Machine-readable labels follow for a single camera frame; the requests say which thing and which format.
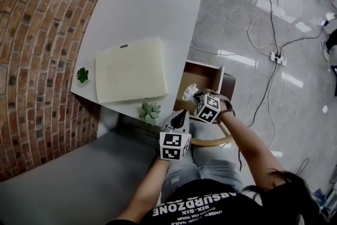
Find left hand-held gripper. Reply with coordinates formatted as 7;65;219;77
158;110;192;162

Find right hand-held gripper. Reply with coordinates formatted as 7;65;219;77
193;89;231;125

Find white paper item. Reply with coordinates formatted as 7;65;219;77
182;83;199;101

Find wooden desk drawer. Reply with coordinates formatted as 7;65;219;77
173;59;226;120

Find person's right forearm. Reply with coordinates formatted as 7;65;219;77
217;109;290;188

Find person's left forearm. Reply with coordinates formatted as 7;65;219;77
105;158;172;225

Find cream desk mat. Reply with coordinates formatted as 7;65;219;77
95;36;170;104

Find white desk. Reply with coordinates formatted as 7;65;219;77
70;0;212;124

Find person's light blue jeans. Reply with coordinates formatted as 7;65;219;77
160;121;243;206

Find dark wrist band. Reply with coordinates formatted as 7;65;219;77
219;109;236;118

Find brown chair with wooden armrest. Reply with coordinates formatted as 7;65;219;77
189;73;237;148

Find small pale green plant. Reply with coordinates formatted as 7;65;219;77
138;102;162;126

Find person's black printed shirt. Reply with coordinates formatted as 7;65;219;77
142;178;323;225

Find white power strip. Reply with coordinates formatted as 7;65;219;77
270;51;288;66

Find grey bench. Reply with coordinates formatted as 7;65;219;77
0;106;164;225

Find small dark green plant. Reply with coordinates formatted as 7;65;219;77
76;67;90;84

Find straight white floor cable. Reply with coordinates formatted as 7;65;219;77
190;45;272;57

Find looped white floor cable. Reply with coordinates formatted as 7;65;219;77
246;0;282;51

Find long black floor cable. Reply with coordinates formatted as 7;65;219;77
267;0;280;57

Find black cable with plug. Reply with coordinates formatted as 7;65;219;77
279;22;330;57

